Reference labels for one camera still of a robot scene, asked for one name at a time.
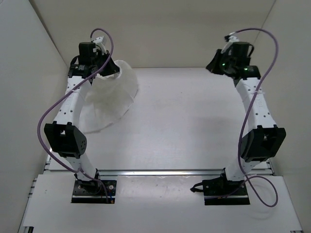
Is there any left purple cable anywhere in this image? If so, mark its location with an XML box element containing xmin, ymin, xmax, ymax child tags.
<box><xmin>36</xmin><ymin>28</ymin><xmax>116</xmax><ymax>203</ymax></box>

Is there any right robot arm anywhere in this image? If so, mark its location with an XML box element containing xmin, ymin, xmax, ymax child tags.
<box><xmin>207</xmin><ymin>42</ymin><xmax>286</xmax><ymax>195</ymax></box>

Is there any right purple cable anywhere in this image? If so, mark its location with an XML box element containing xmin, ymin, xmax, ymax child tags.
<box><xmin>204</xmin><ymin>28</ymin><xmax>279</xmax><ymax>207</ymax></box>

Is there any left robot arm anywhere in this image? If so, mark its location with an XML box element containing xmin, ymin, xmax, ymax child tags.
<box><xmin>44</xmin><ymin>41</ymin><xmax>120</xmax><ymax>195</ymax></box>

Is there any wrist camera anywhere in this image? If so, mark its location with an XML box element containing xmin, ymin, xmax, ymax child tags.
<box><xmin>93</xmin><ymin>36</ymin><xmax>107</xmax><ymax>52</ymax></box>
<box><xmin>221</xmin><ymin>35</ymin><xmax>240</xmax><ymax>53</ymax></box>

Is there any aluminium front rail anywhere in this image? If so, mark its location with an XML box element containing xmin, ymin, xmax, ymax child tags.
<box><xmin>99</xmin><ymin>169</ymin><xmax>222</xmax><ymax>176</ymax></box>

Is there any white pleated skirt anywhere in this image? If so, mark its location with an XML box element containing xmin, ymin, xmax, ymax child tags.
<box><xmin>79</xmin><ymin>60</ymin><xmax>138</xmax><ymax>134</ymax></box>

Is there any purple cable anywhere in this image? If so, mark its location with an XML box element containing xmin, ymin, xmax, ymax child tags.
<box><xmin>204</xmin><ymin>28</ymin><xmax>279</xmax><ymax>207</ymax></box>
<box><xmin>36</xmin><ymin>28</ymin><xmax>116</xmax><ymax>203</ymax></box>

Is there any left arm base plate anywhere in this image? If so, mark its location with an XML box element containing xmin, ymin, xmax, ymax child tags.
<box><xmin>71</xmin><ymin>180</ymin><xmax>117</xmax><ymax>204</ymax></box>

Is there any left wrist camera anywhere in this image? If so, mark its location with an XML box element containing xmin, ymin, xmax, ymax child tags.
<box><xmin>93</xmin><ymin>36</ymin><xmax>107</xmax><ymax>52</ymax></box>

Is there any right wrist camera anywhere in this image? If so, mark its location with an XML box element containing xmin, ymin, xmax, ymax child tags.
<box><xmin>221</xmin><ymin>35</ymin><xmax>240</xmax><ymax>53</ymax></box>

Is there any aluminium left side rail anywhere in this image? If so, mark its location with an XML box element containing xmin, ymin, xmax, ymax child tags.
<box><xmin>43</xmin><ymin>155</ymin><xmax>52</xmax><ymax>171</ymax></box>

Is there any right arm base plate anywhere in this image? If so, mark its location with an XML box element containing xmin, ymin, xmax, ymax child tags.
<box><xmin>190</xmin><ymin>177</ymin><xmax>250</xmax><ymax>206</ymax></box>

